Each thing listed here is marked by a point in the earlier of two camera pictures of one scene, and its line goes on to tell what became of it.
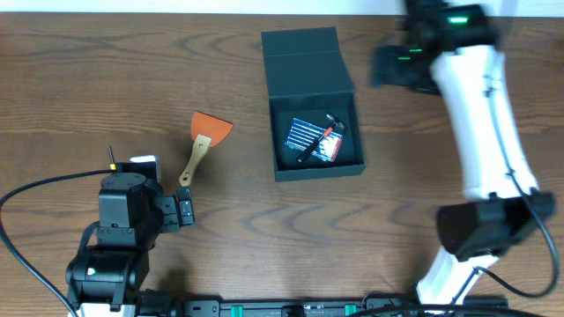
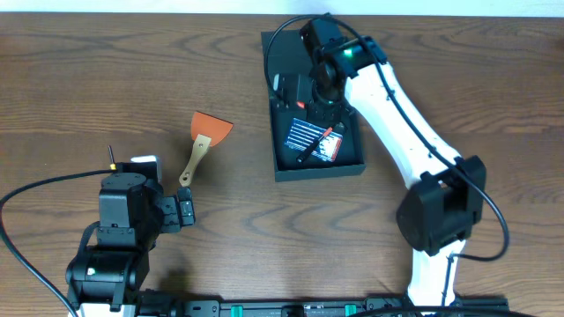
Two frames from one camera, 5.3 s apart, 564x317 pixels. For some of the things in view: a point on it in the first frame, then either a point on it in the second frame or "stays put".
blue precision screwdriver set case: (302, 135) stays put
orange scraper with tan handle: (208, 130) stays put
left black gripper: (183, 207) stays put
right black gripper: (393, 69) -> (321, 114)
